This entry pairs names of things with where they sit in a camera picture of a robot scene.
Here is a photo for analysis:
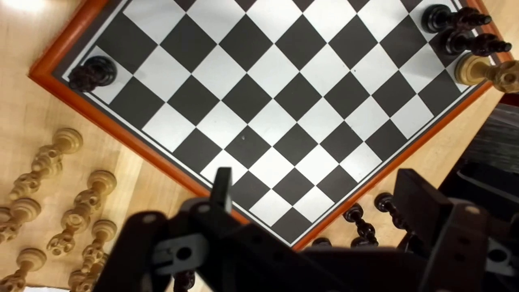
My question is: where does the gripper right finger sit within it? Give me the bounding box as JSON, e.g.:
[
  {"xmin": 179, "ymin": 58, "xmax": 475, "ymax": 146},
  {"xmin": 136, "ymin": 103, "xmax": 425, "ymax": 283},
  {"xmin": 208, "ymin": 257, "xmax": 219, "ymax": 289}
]
[{"xmin": 392, "ymin": 168, "xmax": 519, "ymax": 292}]

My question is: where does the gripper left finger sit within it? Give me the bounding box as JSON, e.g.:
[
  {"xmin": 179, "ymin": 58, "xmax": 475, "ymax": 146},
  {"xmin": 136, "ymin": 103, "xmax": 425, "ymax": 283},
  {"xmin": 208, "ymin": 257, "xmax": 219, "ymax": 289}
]
[{"xmin": 93, "ymin": 167, "xmax": 321, "ymax": 292}]

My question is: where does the tan wooden chess piece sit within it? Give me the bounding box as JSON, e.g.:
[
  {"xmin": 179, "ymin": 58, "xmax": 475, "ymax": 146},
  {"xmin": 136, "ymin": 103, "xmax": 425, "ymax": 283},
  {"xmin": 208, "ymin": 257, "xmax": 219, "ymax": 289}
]
[
  {"xmin": 454, "ymin": 54, "xmax": 519, "ymax": 94},
  {"xmin": 0, "ymin": 248, "xmax": 47, "ymax": 292},
  {"xmin": 80, "ymin": 219, "xmax": 118, "ymax": 275},
  {"xmin": 9, "ymin": 128, "xmax": 84, "ymax": 202},
  {"xmin": 0, "ymin": 198, "xmax": 42, "ymax": 244},
  {"xmin": 46, "ymin": 170, "xmax": 118, "ymax": 257},
  {"xmin": 68, "ymin": 253, "xmax": 109, "ymax": 292}
]

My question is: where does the chessboard with orange frame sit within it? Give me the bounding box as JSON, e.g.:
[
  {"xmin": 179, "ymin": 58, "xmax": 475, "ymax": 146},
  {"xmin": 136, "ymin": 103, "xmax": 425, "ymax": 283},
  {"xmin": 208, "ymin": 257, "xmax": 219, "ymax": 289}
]
[{"xmin": 28, "ymin": 0, "xmax": 514, "ymax": 250}]

